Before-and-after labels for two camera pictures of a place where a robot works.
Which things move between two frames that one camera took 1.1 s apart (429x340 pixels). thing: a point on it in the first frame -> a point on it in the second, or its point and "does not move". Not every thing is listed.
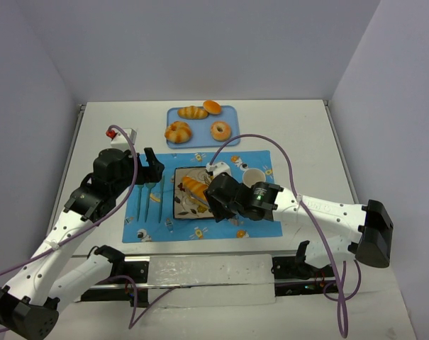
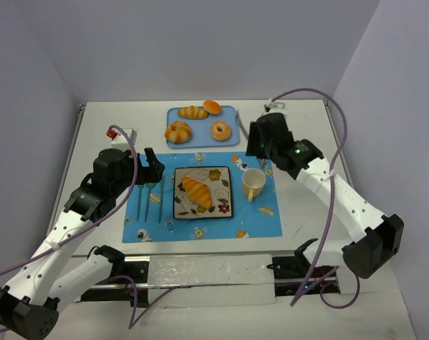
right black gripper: x=216 y=197 -> x=256 y=138
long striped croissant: x=195 y=190 does not move
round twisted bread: x=178 y=132 does not move
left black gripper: x=145 y=170 does not move
